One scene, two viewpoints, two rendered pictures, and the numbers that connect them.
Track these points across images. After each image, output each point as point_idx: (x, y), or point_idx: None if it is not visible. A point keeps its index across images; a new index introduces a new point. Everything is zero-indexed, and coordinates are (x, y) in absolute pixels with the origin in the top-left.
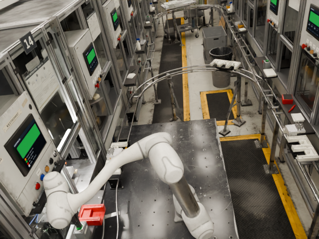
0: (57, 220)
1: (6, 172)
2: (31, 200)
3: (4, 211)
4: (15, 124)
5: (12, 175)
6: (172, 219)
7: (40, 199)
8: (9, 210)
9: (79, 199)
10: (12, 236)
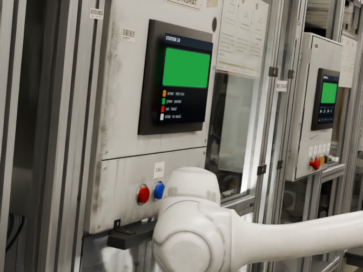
0: (189, 236)
1: (124, 74)
2: (118, 206)
3: (72, 150)
4: (182, 14)
5: (126, 96)
6: None
7: (134, 229)
8: (79, 164)
9: (261, 234)
10: (44, 239)
